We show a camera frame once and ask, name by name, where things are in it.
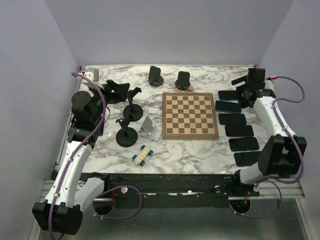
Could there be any round wooden stand left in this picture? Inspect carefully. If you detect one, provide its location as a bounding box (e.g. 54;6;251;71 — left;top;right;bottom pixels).
147;65;164;87

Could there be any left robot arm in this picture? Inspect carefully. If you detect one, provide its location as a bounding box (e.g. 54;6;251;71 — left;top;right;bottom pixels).
32;80;130;235

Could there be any round wooden stand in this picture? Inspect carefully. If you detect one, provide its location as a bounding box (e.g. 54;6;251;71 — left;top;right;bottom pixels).
175;71;191;91
147;65;164;87

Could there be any black front rail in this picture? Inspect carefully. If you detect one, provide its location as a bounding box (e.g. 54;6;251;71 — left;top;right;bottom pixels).
80;172;263;213

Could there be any black phone pink case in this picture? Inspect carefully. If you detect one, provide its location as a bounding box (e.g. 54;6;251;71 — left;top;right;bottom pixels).
225;125;254;137

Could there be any toy brick car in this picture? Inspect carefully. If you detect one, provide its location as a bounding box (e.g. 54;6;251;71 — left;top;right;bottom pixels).
132;145;154;166

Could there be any black phone second row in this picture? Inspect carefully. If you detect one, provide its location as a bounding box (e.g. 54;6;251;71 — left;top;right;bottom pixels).
228;137;260;152

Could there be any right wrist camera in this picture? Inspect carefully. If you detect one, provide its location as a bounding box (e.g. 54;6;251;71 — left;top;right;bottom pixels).
265;76;277;91

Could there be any round wooden stand right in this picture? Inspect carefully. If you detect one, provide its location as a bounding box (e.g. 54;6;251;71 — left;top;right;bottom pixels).
175;71;191;91

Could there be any black phone teal case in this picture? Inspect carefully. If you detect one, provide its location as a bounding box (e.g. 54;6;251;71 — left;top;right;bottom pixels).
215;100;242;113

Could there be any black round clamp stand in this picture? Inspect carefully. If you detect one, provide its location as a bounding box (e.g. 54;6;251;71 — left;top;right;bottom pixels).
123;87;144;122

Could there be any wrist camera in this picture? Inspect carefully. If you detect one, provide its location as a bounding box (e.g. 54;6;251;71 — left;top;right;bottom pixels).
78;68;102;88
265;76;277;91

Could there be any black stand with blue phone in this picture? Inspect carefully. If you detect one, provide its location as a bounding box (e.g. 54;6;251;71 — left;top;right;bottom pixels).
115;116;138;148

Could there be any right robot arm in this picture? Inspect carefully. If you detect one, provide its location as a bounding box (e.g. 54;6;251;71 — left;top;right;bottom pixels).
230;67;307;196

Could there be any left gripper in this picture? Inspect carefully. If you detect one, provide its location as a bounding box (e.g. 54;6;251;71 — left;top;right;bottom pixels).
88;79;130;123

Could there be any silver metal phone stand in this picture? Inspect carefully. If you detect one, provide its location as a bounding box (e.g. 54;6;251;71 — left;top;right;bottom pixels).
138;116;162;141

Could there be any wooden chessboard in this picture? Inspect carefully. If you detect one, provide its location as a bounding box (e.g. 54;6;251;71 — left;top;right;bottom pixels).
162;92;219;140

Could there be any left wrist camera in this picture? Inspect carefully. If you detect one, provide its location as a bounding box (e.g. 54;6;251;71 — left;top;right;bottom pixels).
78;68;102;88

